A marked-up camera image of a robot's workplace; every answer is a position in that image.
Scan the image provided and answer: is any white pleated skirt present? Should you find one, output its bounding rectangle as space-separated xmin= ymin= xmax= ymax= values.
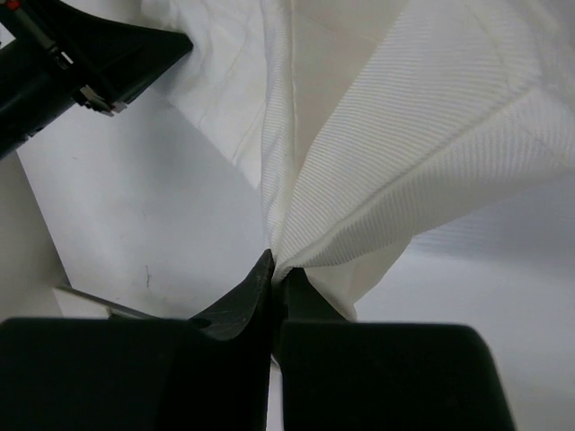
xmin=141 ymin=1 xmax=574 ymax=318

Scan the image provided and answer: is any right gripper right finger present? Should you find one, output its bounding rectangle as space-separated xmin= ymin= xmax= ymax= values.
xmin=278 ymin=268 xmax=515 ymax=430

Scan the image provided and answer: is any aluminium table edge rail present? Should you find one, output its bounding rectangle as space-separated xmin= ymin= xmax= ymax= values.
xmin=52 ymin=286 xmax=154 ymax=320

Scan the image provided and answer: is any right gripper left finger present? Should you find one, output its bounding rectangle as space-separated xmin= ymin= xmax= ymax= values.
xmin=1 ymin=251 xmax=274 ymax=430

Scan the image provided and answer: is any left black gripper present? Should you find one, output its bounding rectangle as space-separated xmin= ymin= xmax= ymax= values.
xmin=1 ymin=1 xmax=193 ymax=157

